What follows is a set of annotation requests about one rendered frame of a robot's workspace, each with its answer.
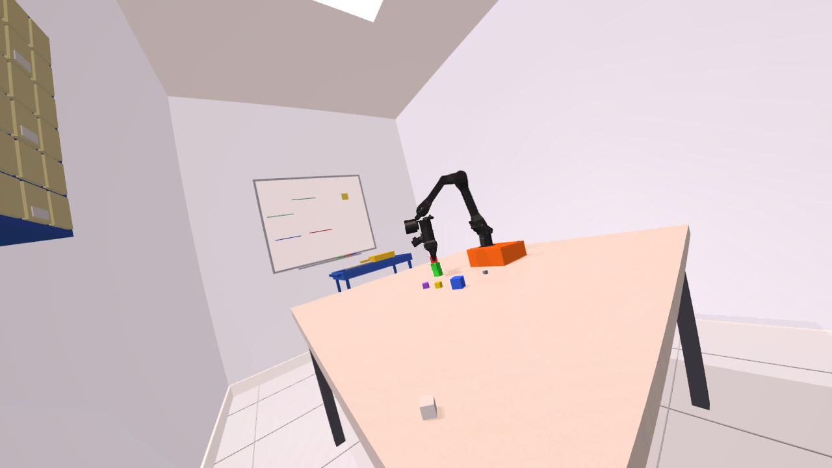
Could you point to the blue block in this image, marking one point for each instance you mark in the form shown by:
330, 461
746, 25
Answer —
458, 283

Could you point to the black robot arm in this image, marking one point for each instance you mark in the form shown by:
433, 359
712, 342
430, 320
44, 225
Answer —
478, 224

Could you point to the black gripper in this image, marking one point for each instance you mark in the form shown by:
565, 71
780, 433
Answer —
430, 243

